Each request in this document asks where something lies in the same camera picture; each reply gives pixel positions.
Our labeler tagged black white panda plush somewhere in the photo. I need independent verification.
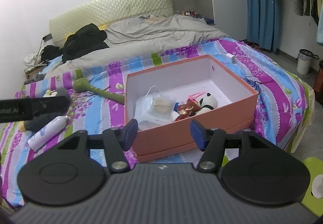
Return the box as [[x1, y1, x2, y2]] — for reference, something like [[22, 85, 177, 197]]
[[195, 92, 218, 115]]

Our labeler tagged red shiny pouch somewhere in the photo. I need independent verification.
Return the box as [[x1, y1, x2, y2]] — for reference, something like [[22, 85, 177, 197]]
[[175, 99, 199, 121]]

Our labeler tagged light blue face mask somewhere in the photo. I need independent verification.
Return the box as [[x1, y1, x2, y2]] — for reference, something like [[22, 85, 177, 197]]
[[134, 85, 160, 124]]

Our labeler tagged pink feathered bird toy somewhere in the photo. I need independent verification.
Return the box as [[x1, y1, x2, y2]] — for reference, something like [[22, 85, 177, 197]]
[[188, 92, 206, 102]]

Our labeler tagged grey white penguin plush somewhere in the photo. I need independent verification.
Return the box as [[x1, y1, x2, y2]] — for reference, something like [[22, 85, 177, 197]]
[[19, 88, 71, 133]]

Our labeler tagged white cylindrical bottle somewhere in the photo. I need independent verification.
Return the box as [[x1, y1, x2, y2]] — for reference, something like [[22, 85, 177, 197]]
[[27, 116, 69, 152]]

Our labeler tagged colourful striped bed sheet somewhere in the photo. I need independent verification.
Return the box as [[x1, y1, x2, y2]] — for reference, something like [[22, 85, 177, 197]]
[[0, 37, 316, 208]]

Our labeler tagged white crumpled cloth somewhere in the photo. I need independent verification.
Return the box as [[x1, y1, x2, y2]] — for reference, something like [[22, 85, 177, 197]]
[[24, 52, 48, 73]]

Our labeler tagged white packet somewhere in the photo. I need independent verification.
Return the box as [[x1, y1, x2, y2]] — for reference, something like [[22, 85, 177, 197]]
[[149, 94, 176, 119]]

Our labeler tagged orange cardboard box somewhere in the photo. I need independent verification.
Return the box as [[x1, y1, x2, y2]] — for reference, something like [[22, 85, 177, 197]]
[[125, 54, 258, 162]]

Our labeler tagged green plush stick toy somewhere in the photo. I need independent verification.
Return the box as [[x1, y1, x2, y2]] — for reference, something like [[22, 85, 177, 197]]
[[73, 77, 125, 105]]

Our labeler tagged small black garment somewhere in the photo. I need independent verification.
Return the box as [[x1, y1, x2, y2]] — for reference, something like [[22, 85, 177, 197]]
[[41, 45, 63, 62]]

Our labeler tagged black clothing pile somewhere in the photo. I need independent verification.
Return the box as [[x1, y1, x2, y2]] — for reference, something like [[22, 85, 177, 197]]
[[62, 23, 109, 63]]

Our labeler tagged grey duvet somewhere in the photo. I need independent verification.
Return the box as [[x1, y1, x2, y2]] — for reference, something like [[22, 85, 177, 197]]
[[45, 14, 229, 79]]

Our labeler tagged white waste bin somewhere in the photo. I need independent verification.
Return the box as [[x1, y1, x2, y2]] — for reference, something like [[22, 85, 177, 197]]
[[297, 49, 319, 75]]

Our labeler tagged blue curtain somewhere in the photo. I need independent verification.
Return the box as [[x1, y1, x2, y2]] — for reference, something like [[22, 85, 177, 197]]
[[247, 0, 280, 52]]

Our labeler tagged cream quilted headboard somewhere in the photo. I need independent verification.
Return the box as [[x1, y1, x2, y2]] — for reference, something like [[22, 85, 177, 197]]
[[49, 0, 174, 47]]

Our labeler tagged white charger with cable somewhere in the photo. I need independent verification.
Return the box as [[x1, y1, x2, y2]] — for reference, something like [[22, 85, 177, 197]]
[[213, 53, 261, 77]]

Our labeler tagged wall power socket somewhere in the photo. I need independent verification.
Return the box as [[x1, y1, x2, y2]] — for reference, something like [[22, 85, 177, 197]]
[[42, 33, 52, 42]]

